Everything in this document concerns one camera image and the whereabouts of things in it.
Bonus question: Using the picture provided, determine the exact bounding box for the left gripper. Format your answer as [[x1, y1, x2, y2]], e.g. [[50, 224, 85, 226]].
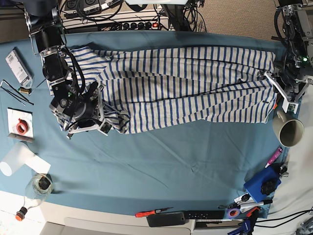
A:
[[275, 70, 306, 97]]

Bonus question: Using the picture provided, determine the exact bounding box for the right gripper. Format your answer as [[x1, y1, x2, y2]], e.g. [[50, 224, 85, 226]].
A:
[[73, 94, 102, 127]]

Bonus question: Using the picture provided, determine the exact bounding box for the blue white striped T-shirt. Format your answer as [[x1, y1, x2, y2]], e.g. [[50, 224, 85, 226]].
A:
[[43, 45, 278, 135]]

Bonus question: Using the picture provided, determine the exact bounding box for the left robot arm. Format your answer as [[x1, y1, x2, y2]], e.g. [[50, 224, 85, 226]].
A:
[[274, 0, 313, 94]]

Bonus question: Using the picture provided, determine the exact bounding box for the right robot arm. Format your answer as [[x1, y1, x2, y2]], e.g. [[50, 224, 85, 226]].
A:
[[22, 0, 102, 131]]

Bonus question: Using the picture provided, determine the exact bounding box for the grey ceramic mug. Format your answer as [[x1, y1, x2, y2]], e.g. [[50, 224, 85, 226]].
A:
[[272, 110, 304, 147]]

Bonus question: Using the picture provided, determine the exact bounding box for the gold green battery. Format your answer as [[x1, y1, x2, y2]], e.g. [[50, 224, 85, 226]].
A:
[[18, 87, 31, 95]]

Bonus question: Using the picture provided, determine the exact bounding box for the red tape roll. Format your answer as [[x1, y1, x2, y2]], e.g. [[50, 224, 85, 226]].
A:
[[16, 119, 29, 135]]

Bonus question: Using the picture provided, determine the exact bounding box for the pink white pen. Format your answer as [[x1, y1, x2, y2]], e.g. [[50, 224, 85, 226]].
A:
[[265, 147, 283, 168]]

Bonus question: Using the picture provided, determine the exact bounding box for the white barcode blister pack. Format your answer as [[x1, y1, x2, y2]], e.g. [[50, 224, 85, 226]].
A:
[[5, 49, 33, 89]]

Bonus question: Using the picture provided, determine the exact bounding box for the metal hex key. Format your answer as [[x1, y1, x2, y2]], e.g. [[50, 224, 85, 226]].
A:
[[0, 80, 33, 106]]

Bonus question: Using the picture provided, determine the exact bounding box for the clear glass bottle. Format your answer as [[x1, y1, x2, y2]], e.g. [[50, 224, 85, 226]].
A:
[[15, 173, 53, 221]]

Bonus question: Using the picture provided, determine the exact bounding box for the blue plastic box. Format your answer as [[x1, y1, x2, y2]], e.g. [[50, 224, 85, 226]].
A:
[[244, 166, 281, 203]]

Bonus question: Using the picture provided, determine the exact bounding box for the black power strip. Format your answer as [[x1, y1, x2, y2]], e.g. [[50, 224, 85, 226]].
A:
[[115, 22, 160, 30]]

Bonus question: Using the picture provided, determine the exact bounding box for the teal table cloth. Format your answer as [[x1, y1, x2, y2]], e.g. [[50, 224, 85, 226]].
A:
[[0, 31, 284, 215]]

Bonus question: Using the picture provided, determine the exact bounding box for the black smartphone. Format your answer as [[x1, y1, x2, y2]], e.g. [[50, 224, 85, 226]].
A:
[[146, 211, 186, 228]]

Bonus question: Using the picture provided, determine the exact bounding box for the black marker pen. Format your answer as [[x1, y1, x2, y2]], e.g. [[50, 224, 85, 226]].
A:
[[240, 199, 273, 213]]

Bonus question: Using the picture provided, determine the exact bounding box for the purple tape roll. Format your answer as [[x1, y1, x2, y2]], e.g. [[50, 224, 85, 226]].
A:
[[227, 208, 241, 219]]

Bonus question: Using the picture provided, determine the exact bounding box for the blue black bar clamp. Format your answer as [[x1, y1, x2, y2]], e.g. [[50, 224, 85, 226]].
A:
[[227, 207, 260, 235]]

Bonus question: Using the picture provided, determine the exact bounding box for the black remote control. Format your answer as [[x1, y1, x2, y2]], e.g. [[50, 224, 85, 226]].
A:
[[184, 211, 225, 220]]

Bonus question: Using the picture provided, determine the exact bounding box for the red handled screwdriver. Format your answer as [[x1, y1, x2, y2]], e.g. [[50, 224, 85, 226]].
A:
[[135, 207, 172, 218]]

